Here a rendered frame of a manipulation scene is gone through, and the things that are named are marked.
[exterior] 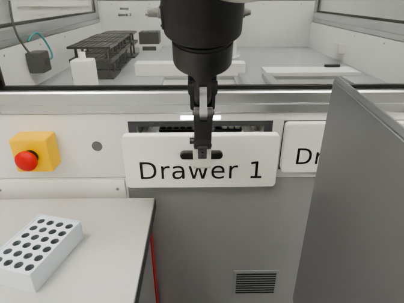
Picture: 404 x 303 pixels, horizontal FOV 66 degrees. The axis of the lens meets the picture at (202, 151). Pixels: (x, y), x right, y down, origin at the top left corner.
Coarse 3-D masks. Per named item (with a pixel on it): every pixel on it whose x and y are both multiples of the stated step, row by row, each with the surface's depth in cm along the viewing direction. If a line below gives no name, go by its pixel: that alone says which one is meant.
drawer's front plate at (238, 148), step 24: (144, 144) 57; (168, 144) 57; (192, 144) 57; (216, 144) 57; (240, 144) 58; (264, 144) 58; (144, 168) 59; (168, 168) 59; (192, 168) 60; (216, 168) 60; (240, 168) 60; (264, 168) 60
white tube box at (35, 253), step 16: (32, 224) 55; (48, 224) 56; (64, 224) 55; (80, 224) 56; (16, 240) 51; (32, 240) 51; (48, 240) 51; (64, 240) 52; (80, 240) 56; (0, 256) 48; (16, 256) 50; (32, 256) 48; (48, 256) 48; (64, 256) 52; (0, 272) 46; (16, 272) 45; (32, 272) 45; (48, 272) 49; (16, 288) 47; (32, 288) 46
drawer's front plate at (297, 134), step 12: (288, 132) 62; (300, 132) 63; (312, 132) 63; (288, 144) 64; (300, 144) 64; (312, 144) 64; (288, 156) 65; (300, 156) 65; (312, 156) 65; (288, 168) 66; (300, 168) 66; (312, 168) 66
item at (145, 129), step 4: (144, 128) 69; (148, 128) 69; (152, 128) 75; (156, 128) 83; (244, 128) 80; (248, 128) 74; (252, 128) 69; (256, 128) 69; (144, 132) 67; (148, 132) 69; (152, 132) 75; (156, 132) 82; (160, 132) 82
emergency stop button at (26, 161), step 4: (20, 152) 58; (24, 152) 58; (28, 152) 58; (16, 156) 58; (20, 156) 58; (24, 156) 58; (28, 156) 58; (32, 156) 58; (16, 160) 58; (20, 160) 58; (24, 160) 58; (28, 160) 58; (32, 160) 58; (36, 160) 59; (16, 164) 58; (20, 164) 58; (24, 164) 58; (28, 164) 58; (32, 164) 59; (36, 164) 59; (20, 168) 59; (24, 168) 59; (28, 168) 59; (32, 168) 59
